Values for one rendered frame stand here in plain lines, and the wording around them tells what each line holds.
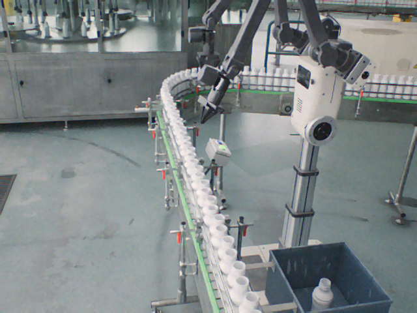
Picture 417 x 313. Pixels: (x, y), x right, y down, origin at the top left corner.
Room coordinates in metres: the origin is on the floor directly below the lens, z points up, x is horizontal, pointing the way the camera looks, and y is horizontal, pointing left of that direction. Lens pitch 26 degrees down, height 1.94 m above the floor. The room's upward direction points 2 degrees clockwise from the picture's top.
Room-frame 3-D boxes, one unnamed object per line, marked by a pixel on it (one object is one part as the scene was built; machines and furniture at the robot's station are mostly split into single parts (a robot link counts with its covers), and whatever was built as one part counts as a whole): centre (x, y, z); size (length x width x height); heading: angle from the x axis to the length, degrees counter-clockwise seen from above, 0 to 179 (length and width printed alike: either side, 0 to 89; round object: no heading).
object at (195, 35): (2.04, 0.06, 1.60); 0.12 x 0.09 x 0.12; 104
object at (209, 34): (2.05, 0.03, 1.57); 0.07 x 0.06 x 0.07; 104
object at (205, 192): (1.30, 0.01, 1.08); 0.06 x 0.06 x 0.17
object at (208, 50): (2.05, 0.02, 1.51); 0.10 x 0.07 x 0.07; 103
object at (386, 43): (5.48, -2.15, 0.59); 1.10 x 0.62 x 1.18; 85
